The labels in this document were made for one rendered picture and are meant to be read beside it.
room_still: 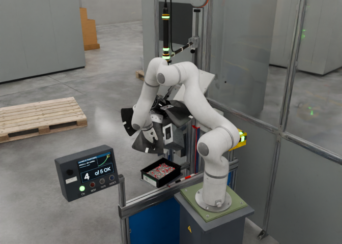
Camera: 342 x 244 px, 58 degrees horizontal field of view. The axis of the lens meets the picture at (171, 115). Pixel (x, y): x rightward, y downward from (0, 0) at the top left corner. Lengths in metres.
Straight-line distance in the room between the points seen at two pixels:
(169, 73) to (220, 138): 0.38
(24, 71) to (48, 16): 1.29
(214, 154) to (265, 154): 1.18
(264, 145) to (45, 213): 2.09
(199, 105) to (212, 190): 0.43
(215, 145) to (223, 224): 0.42
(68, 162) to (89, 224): 1.58
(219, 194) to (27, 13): 6.33
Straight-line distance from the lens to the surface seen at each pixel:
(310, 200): 2.44
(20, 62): 7.40
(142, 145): 2.10
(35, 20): 7.41
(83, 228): 2.99
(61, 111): 5.08
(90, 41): 10.28
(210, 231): 1.57
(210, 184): 1.56
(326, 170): 2.26
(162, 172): 2.05
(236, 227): 1.70
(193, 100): 1.46
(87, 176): 1.53
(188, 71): 1.53
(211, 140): 1.38
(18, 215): 3.33
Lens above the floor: 2.01
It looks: 24 degrees down
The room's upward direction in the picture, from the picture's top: straight up
